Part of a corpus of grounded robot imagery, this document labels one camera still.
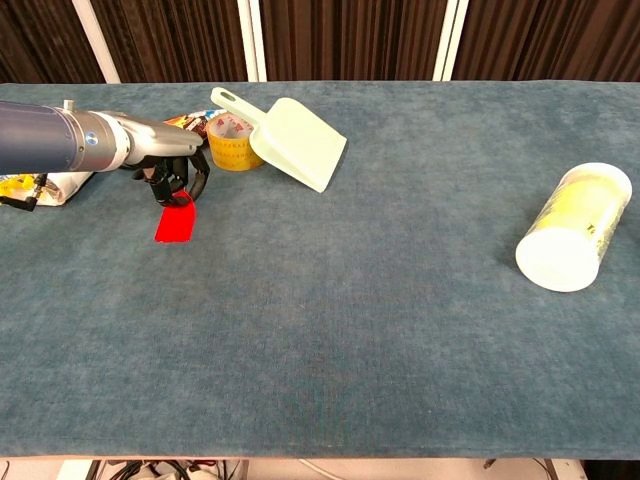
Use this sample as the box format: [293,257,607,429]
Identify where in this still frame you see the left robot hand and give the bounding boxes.
[107,110,212,209]

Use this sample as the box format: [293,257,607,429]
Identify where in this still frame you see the yellow packing tape roll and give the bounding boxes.
[205,113,266,173]

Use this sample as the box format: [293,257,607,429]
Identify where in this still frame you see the brown chocolate snack packet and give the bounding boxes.
[163,109,227,141]

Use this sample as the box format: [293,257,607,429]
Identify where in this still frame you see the pale green plastic dustpan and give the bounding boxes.
[210,87,348,194]

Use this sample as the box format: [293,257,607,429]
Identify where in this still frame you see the blue-grey table cloth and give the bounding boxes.
[0,80,640,460]

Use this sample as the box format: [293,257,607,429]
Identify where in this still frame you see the clear canister with yellow contents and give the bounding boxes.
[514,161,634,293]

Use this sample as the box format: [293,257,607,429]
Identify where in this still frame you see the white partition post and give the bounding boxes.
[432,0,471,83]
[71,0,122,85]
[237,0,269,83]

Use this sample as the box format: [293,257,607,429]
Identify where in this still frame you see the cables under table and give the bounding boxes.
[89,458,246,480]

